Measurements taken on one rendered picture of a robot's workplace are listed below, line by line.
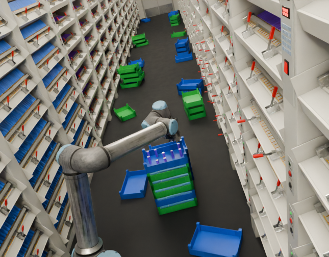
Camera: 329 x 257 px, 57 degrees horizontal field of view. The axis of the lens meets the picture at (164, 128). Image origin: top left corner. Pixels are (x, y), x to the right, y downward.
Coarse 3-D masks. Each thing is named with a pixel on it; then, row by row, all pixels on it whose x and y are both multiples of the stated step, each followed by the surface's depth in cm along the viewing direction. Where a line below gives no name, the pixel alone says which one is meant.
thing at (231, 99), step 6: (222, 84) 217; (228, 84) 215; (222, 90) 217; (228, 90) 213; (228, 96) 204; (234, 96) 200; (228, 102) 199; (234, 102) 195; (234, 108) 190; (234, 114) 184; (240, 126) 165
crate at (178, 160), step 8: (176, 144) 225; (144, 152) 223; (152, 152) 226; (160, 152) 227; (168, 152) 226; (176, 152) 223; (184, 152) 208; (144, 160) 218; (152, 160) 222; (160, 160) 220; (168, 160) 217; (176, 160) 208; (184, 160) 209; (152, 168) 209; (160, 168) 209
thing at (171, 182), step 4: (184, 176) 215; (188, 176) 216; (172, 180) 215; (176, 180) 216; (180, 180) 216; (184, 180) 217; (188, 180) 217; (192, 180) 218; (152, 184) 215; (156, 184) 215; (160, 184) 216; (164, 184) 216; (168, 184) 217; (172, 184) 217; (176, 184) 218; (152, 188) 217; (156, 188) 217; (160, 188) 218
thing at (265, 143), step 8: (248, 96) 146; (240, 104) 148; (248, 104) 148; (248, 112) 144; (256, 128) 131; (264, 128) 128; (256, 136) 133; (264, 136) 124; (264, 144) 120; (280, 160) 109; (280, 168) 106; (280, 176) 103
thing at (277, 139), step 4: (256, 104) 141; (256, 108) 138; (256, 112) 138; (260, 112) 134; (264, 116) 130; (264, 120) 128; (268, 124) 125; (268, 128) 124; (272, 128) 121; (272, 132) 119; (276, 136) 116; (276, 140) 114; (280, 140) 113; (272, 144) 116; (280, 144) 112; (284, 148) 109; (284, 152) 107; (284, 156) 108; (284, 160) 106; (284, 164) 105
